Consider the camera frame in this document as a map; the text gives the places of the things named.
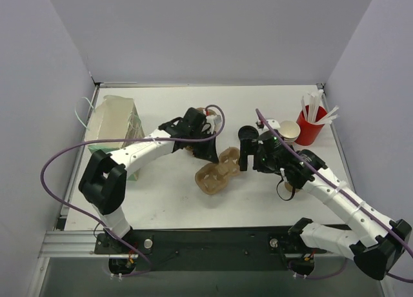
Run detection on brown paper coffee cup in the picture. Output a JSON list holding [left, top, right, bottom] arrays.
[[284, 182, 301, 193]]

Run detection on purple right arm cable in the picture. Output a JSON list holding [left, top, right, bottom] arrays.
[[255, 108, 413, 283]]

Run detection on green paper takeout bag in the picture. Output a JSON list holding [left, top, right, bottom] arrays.
[[73, 95, 146, 182]]

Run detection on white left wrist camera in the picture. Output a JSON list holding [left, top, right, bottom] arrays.
[[206, 114, 223, 127]]

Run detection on white wrapped straws bundle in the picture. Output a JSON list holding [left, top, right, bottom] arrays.
[[301, 89, 339, 125]]

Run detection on stack of paper cups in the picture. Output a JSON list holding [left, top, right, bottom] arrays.
[[278, 120, 301, 145]]

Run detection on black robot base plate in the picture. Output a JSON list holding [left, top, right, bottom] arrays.
[[94, 226, 315, 273]]

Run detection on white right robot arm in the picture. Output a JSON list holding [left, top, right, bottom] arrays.
[[238, 126, 412, 280]]

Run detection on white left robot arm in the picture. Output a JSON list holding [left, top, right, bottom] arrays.
[[79, 107, 225, 253]]

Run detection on brown pulp cup carrier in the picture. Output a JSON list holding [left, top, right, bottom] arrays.
[[196, 107, 216, 116]]

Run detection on single brown pulp carrier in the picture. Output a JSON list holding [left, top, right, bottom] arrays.
[[194, 147, 241, 196]]

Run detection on red straw holder cup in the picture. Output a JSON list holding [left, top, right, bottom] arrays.
[[296, 111, 324, 146]]

